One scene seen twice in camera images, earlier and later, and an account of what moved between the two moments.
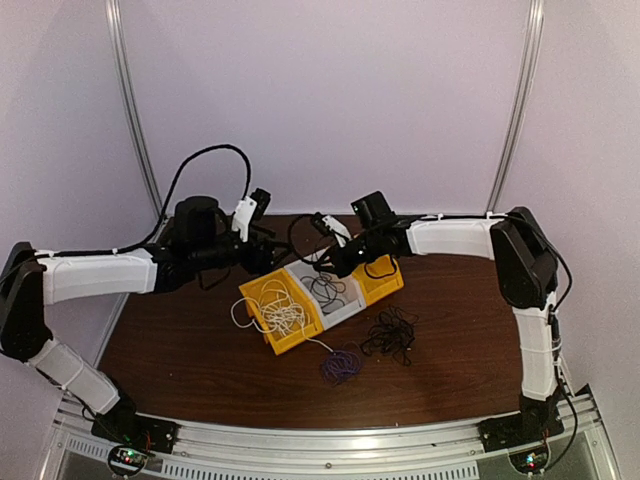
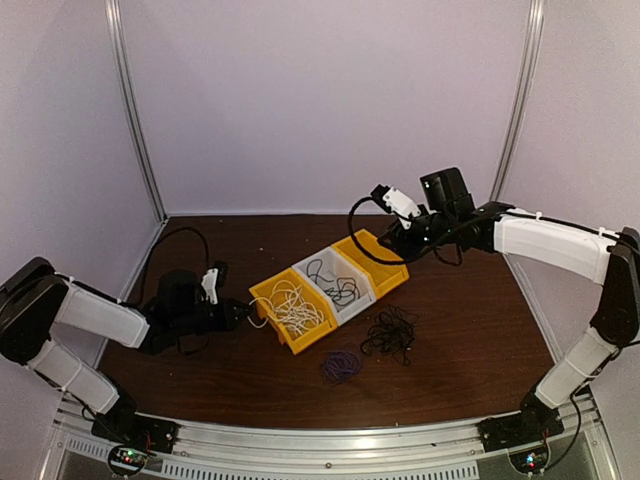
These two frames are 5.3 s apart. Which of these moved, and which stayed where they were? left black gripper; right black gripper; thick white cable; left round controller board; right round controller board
Moved: left black gripper; thick white cable; right black gripper
Stayed: right round controller board; left round controller board
